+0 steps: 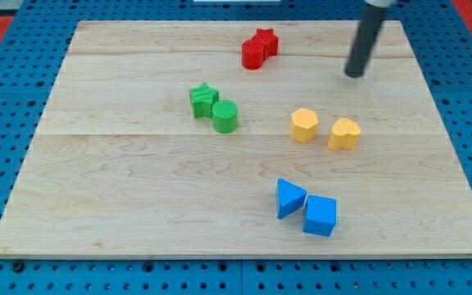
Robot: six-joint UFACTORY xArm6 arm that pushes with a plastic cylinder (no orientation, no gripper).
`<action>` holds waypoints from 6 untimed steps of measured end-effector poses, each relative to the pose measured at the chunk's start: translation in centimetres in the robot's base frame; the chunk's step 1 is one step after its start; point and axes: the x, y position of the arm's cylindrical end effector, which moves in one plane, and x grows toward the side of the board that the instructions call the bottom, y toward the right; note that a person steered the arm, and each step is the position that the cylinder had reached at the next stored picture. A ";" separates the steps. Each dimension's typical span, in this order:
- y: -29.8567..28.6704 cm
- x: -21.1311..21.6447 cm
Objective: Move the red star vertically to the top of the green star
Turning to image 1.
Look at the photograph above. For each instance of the blue cube block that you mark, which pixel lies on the blue cube block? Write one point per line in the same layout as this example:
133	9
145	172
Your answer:
319	215

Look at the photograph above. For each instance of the light wooden board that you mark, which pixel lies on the light wooden board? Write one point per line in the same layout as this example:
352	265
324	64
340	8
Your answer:
120	169

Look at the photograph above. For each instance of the yellow heart block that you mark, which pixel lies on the yellow heart block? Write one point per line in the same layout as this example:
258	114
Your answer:
344	134

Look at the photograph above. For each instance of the red star block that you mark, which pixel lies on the red star block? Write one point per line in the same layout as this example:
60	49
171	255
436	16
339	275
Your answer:
269	40

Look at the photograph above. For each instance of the blue triangle block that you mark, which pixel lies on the blue triangle block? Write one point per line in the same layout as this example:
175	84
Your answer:
289	198

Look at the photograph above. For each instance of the yellow hexagon block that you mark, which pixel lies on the yellow hexagon block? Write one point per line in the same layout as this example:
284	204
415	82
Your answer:
303	125

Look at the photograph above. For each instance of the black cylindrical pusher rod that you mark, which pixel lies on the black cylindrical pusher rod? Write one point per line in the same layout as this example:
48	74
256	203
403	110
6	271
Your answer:
372	18

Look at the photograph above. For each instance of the green cylinder block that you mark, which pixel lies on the green cylinder block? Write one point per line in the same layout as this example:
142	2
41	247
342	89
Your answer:
224	116

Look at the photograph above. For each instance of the red cylinder block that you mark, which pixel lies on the red cylinder block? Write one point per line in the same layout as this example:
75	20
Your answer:
252	54

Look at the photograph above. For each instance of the green star block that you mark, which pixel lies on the green star block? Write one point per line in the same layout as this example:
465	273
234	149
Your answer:
202	99

